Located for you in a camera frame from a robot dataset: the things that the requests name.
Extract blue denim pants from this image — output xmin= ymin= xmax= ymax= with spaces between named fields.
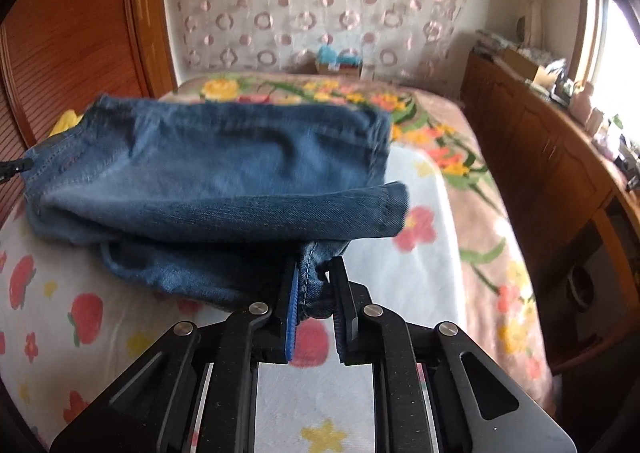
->
xmin=21 ymin=94 xmax=411 ymax=320

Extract white strawberry print blanket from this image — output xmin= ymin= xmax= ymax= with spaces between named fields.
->
xmin=0 ymin=145 xmax=468 ymax=453

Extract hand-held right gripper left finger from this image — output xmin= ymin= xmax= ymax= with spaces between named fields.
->
xmin=50 ymin=257 xmax=302 ymax=453

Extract window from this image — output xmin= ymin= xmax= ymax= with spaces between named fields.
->
xmin=575 ymin=0 xmax=640 ymax=101

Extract cardboard box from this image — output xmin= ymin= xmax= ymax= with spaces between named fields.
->
xmin=492 ymin=47 xmax=553 ymax=84

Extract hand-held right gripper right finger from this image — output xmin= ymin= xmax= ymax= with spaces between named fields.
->
xmin=327 ymin=256 xmax=577 ymax=453

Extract box with blue plush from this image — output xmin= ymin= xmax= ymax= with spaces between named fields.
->
xmin=314 ymin=45 xmax=365 ymax=80

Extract yellow plush toy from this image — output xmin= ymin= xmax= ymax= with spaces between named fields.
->
xmin=48 ymin=109 xmax=85 ymax=138

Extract wooden slatted wardrobe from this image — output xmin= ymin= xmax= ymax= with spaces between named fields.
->
xmin=0 ymin=0 xmax=177 ymax=158

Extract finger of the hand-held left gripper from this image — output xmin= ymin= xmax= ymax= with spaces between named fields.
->
xmin=0 ymin=157 xmax=34 ymax=184

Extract clutter of small knick-knacks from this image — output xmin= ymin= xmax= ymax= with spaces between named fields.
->
xmin=550 ymin=60 xmax=640 ymax=194

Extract beige floral blanket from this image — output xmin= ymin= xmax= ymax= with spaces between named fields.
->
xmin=157 ymin=73 xmax=558 ymax=416

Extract wooden sideboard cabinet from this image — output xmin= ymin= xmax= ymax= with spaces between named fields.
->
xmin=459 ymin=49 xmax=640 ymax=386

